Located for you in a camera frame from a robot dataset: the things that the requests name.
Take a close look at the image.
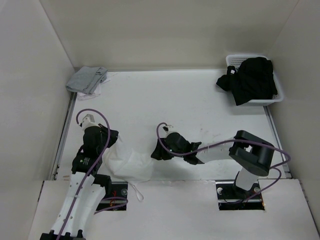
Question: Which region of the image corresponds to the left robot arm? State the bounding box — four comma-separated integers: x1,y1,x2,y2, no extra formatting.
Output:
40,124,119,240

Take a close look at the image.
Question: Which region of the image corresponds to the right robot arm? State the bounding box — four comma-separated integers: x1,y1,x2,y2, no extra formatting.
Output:
150,130,274,198

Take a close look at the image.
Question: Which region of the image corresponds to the white plastic basket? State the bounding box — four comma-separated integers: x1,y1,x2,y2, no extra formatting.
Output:
225,53,284,107

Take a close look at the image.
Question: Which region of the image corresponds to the white tank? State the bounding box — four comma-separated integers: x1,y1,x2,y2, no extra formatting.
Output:
76,78,111,101
102,137,154,202

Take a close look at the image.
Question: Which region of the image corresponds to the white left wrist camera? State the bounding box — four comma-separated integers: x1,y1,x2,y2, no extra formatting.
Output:
79,114,98,131

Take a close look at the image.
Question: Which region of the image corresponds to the folded white tank top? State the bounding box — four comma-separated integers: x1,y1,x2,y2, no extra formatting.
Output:
76,78,111,101

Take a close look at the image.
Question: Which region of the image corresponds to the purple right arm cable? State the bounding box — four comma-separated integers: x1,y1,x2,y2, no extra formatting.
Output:
156,121,292,205

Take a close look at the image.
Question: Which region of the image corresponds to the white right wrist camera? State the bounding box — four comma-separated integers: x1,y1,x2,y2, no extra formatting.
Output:
162,124,175,133

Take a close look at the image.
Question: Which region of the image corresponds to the black tank top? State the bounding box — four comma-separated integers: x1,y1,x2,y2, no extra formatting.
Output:
216,57,278,106

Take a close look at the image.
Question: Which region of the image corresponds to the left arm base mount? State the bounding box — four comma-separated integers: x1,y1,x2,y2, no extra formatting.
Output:
96,181,128,211

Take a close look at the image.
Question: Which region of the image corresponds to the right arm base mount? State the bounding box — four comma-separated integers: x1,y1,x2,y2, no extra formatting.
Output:
215,181,265,211

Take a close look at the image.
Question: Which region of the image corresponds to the folded grey tank top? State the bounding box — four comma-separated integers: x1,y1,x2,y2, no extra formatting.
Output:
65,66,108,95

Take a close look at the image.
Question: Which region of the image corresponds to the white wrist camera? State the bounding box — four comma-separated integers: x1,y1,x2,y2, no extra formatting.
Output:
79,114,98,131
162,124,175,133

